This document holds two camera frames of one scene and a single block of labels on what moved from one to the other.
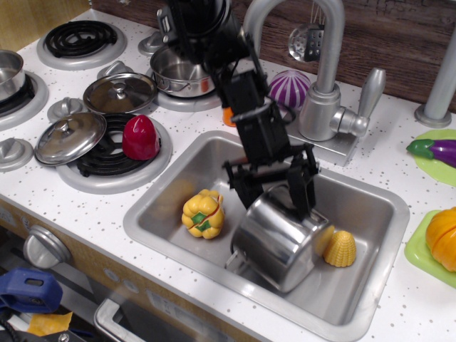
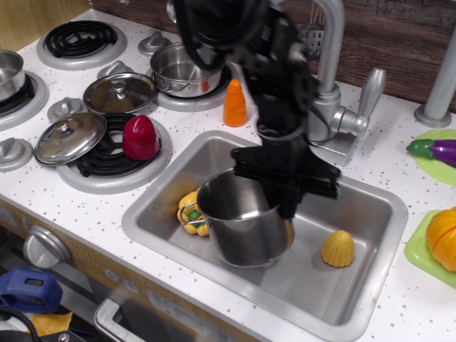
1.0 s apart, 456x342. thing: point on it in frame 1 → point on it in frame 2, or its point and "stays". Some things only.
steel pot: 273,244 → 245,226
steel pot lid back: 119,92 stays
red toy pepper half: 140,139 stays
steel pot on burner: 179,78 stays
